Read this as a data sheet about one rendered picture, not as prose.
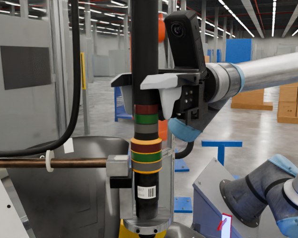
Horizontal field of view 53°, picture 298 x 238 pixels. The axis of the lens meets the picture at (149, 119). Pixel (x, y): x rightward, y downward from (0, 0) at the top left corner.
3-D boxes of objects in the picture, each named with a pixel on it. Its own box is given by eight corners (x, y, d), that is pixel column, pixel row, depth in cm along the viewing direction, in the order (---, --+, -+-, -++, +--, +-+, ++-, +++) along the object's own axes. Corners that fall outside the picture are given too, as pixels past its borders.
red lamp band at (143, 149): (129, 153, 39) (129, 144, 39) (131, 143, 43) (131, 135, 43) (162, 153, 39) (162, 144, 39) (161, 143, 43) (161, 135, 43)
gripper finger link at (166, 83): (163, 128, 35) (187, 114, 43) (163, 76, 33) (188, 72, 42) (139, 125, 36) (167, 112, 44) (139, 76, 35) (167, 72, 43)
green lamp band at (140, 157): (129, 162, 39) (129, 154, 39) (131, 152, 44) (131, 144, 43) (162, 162, 39) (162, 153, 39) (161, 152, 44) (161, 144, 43)
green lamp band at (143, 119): (133, 124, 39) (133, 114, 39) (134, 118, 42) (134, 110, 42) (159, 123, 39) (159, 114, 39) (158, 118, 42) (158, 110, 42)
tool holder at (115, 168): (106, 235, 40) (103, 167, 38) (112, 209, 47) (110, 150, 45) (172, 235, 40) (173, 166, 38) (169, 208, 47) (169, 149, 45)
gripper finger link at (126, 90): (112, 121, 38) (161, 112, 45) (111, 74, 37) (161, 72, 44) (98, 117, 41) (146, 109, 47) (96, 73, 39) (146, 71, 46)
